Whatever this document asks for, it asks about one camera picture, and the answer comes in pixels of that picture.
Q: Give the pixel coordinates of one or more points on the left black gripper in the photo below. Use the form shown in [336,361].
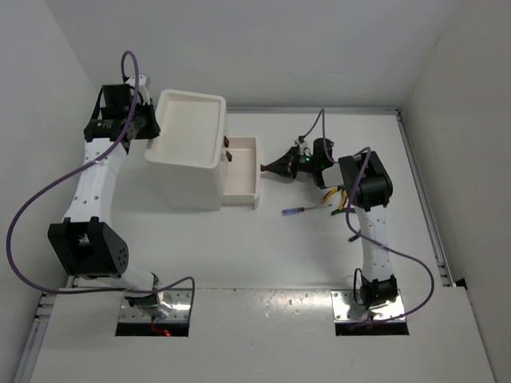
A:
[153,130]

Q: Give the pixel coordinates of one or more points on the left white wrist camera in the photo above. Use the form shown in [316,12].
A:
[143,88]

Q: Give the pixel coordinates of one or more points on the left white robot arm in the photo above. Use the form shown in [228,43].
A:
[84,241]

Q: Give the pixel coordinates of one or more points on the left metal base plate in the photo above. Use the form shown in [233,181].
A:
[166,307]

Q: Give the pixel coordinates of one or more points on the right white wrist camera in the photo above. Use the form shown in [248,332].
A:
[302,145]

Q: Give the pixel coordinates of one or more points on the metal base plate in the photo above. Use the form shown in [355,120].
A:
[166,307]
[348,309]

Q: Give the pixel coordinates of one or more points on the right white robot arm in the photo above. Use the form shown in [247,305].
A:
[368,189]

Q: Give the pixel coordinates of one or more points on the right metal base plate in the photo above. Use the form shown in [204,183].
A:
[348,309]

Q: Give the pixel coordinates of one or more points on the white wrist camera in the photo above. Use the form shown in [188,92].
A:
[302,145]
[143,88]

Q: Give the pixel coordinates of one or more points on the white drawer cabinet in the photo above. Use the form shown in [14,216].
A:
[187,159]

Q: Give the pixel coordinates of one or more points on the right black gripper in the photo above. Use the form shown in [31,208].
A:
[287,165]

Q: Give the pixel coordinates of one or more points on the blue handled screwdriver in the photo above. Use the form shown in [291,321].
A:
[298,210]

